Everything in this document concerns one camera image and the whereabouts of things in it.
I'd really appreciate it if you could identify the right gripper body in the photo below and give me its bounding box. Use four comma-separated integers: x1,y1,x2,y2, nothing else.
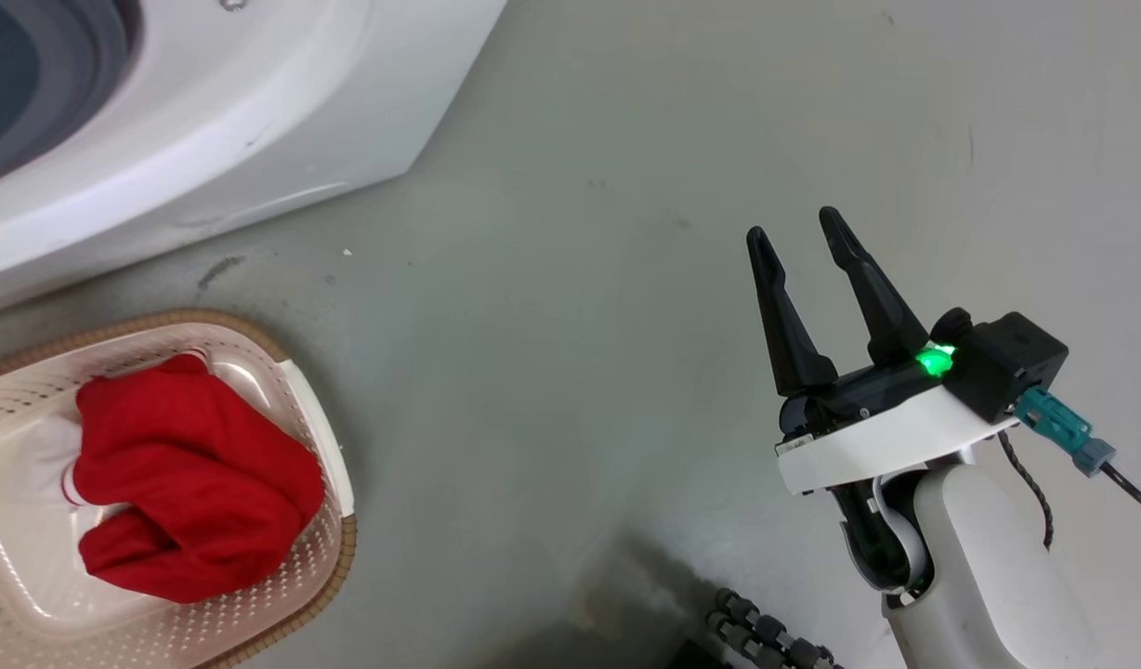
775,342,1023,498

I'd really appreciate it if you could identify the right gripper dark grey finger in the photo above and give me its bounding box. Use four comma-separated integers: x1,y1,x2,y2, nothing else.
818,206,932,369
745,226,840,399

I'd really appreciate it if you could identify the red garment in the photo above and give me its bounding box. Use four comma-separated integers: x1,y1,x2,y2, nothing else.
72,353,327,606

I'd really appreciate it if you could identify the white garment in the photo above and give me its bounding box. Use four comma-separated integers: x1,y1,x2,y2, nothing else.
11,412,103,509

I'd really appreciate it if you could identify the cream plastic laundry basket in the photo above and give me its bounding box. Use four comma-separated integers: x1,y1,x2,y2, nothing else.
0,309,359,669

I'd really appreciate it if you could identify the white front-load washing machine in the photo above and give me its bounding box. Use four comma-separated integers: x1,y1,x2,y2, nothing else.
0,0,509,318

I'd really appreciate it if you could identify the grey rubber door gasket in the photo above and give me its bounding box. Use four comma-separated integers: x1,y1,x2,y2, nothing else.
0,0,143,190

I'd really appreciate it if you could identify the black braided right cable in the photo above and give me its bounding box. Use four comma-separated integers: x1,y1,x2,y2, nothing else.
997,430,1056,551

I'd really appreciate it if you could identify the teal right cable connector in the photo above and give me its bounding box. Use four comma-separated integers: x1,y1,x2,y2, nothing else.
1014,385,1117,479

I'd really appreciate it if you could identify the black corrugated cable conduit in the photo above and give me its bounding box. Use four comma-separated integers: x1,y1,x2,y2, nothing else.
704,586,843,669

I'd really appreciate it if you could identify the black right camera cable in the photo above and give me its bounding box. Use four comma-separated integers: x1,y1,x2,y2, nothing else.
1098,461,1141,523

